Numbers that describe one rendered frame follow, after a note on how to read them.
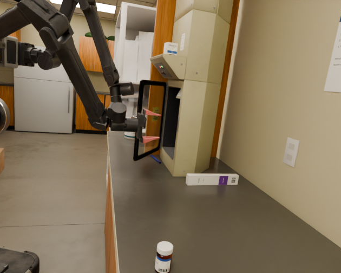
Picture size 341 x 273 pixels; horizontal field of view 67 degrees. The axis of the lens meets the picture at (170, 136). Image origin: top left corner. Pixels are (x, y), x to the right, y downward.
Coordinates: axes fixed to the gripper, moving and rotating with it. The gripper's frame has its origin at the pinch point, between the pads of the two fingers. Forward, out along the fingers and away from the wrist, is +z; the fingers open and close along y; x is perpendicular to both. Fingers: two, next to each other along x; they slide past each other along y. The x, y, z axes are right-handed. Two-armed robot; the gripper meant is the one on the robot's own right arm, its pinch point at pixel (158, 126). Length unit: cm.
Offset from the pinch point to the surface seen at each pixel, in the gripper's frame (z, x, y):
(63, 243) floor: -51, 100, -116
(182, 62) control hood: 10.3, 8.2, 28.5
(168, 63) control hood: 3.9, 8.2, 27.3
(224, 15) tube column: 31, 16, 53
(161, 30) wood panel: 6, 45, 48
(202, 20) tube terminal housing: 17, 8, 47
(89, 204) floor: -35, 168, -114
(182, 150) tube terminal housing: 14.9, 9.7, -12.7
